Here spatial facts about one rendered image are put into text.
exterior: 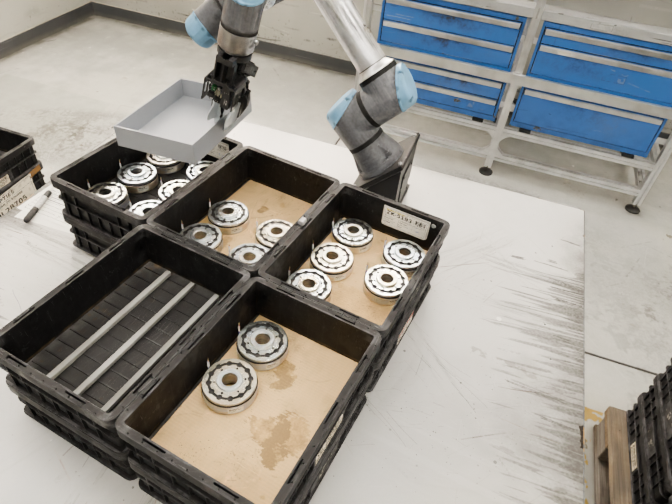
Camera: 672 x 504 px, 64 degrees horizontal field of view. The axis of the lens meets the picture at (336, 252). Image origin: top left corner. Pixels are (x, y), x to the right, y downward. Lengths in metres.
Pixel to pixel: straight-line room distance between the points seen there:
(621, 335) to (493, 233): 1.09
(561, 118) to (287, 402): 2.43
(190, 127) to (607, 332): 1.96
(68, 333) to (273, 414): 0.46
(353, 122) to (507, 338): 0.71
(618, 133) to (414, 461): 2.38
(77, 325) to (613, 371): 2.00
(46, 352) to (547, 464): 1.03
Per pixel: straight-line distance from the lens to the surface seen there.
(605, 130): 3.19
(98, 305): 1.26
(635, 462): 2.04
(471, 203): 1.81
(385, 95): 1.52
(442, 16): 3.01
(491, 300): 1.50
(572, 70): 3.05
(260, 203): 1.47
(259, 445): 1.02
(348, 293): 1.24
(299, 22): 4.22
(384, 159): 1.59
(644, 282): 2.98
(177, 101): 1.49
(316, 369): 1.10
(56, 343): 1.22
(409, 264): 1.29
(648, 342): 2.70
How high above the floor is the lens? 1.73
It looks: 43 degrees down
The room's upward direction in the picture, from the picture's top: 7 degrees clockwise
